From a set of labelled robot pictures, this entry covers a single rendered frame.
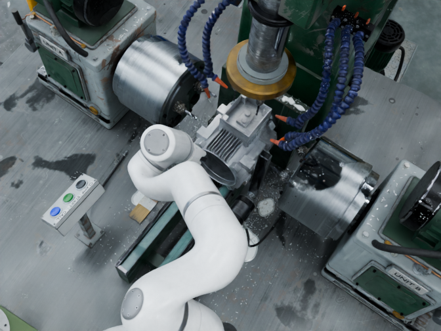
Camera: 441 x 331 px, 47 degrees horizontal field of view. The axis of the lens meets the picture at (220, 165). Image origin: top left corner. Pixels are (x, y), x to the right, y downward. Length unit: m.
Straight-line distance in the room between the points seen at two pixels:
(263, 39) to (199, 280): 0.57
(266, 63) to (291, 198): 0.39
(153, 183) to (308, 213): 0.50
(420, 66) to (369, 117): 1.39
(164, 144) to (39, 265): 0.70
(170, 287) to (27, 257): 0.90
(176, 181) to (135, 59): 0.59
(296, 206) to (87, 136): 0.80
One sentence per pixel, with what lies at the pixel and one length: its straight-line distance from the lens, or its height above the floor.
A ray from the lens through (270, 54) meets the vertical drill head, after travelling 1.21.
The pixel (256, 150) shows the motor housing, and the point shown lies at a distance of 1.48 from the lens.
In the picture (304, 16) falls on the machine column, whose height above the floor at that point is 1.59.
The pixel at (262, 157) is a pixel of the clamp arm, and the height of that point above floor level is 1.25.
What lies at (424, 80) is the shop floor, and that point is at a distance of 3.26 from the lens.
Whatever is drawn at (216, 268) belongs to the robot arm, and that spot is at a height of 1.51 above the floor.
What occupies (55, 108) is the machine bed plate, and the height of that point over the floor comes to 0.80.
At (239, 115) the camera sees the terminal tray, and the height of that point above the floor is 1.12.
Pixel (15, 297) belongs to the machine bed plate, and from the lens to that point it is 1.67.
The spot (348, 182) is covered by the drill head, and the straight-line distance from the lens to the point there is 1.39.
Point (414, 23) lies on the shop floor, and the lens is 3.53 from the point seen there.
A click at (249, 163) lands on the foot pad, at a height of 1.07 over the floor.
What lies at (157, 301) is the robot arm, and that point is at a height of 1.53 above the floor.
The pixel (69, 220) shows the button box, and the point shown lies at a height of 1.06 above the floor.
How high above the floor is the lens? 2.36
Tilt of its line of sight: 63 degrees down
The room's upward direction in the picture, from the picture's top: 9 degrees clockwise
